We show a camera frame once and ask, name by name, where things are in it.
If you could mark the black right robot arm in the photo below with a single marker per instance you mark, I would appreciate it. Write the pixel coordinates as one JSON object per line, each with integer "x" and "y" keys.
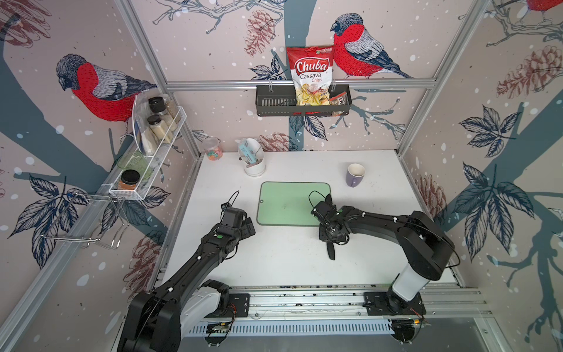
{"x": 425, "y": 246}

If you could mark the white utensil holder cup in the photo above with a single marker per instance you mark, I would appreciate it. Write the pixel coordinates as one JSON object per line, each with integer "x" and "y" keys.
{"x": 259, "y": 168}

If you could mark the black wall basket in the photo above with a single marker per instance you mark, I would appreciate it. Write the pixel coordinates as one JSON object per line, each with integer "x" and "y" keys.
{"x": 281, "y": 101}

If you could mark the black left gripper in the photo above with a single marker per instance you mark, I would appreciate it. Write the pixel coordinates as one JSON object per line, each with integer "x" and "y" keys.
{"x": 247, "y": 230}

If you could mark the clear acrylic wall shelf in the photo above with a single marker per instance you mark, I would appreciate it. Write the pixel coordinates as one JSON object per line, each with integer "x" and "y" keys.
{"x": 149, "y": 153}

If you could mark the candy jar with lid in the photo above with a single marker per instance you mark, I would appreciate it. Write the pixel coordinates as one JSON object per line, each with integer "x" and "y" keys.
{"x": 212, "y": 148}

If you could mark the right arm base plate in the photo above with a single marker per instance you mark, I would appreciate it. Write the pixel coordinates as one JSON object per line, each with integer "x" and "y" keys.
{"x": 379, "y": 303}

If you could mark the wire hook rack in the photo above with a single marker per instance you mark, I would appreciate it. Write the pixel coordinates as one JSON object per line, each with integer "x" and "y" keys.
{"x": 103, "y": 223}

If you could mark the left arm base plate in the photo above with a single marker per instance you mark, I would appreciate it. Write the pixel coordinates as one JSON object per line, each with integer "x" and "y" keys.
{"x": 232, "y": 305}

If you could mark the red cassava chips bag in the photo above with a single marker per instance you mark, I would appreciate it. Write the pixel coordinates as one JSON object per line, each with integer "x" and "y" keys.
{"x": 311, "y": 69}

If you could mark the green cutting board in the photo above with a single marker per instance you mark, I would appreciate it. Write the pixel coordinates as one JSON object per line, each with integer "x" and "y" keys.
{"x": 289, "y": 204}

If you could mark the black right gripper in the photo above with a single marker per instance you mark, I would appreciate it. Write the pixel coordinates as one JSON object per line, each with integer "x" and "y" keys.
{"x": 337, "y": 240}

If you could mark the purple mug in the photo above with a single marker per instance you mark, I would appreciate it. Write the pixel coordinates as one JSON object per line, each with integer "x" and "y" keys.
{"x": 355, "y": 174}

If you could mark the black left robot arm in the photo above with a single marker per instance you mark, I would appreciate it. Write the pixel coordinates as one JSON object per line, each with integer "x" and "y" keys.
{"x": 153, "y": 319}

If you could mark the small dark snack packet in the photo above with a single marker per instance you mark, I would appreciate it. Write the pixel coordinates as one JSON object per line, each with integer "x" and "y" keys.
{"x": 339, "y": 100}

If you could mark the black knife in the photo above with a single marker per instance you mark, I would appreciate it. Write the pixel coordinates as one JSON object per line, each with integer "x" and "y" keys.
{"x": 331, "y": 250}

